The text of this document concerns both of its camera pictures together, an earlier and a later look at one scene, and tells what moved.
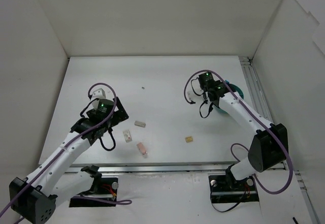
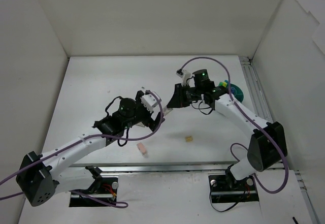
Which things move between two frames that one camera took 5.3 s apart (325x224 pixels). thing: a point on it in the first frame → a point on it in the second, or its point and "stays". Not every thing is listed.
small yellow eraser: x=188 y=139 stays
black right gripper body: x=204 y=101 → x=180 y=97
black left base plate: x=108 y=191 stays
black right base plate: x=224 y=188 stays
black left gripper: x=120 y=110 → x=148 y=115
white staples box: x=127 y=136 → x=166 y=110
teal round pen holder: x=235 y=88 stays
